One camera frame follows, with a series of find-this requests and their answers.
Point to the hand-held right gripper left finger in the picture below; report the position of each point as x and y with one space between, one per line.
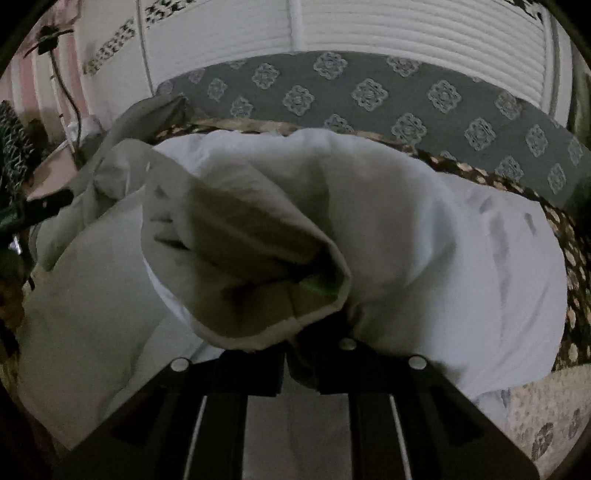
258 374

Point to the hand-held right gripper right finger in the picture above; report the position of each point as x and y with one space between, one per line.
332 369

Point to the white padded garment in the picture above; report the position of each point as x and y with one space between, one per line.
415 240

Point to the dark floral blanket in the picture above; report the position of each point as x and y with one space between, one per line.
573 277

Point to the grey cloth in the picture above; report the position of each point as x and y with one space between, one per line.
138 122

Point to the pink box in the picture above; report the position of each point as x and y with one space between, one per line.
51 177

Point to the black white patterned cloth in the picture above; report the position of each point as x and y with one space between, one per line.
14 143

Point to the white louvred wardrobe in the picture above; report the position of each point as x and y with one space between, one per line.
392 32

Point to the pink curtain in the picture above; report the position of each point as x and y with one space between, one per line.
69 64

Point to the black camera tripod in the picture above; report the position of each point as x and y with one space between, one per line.
46 41

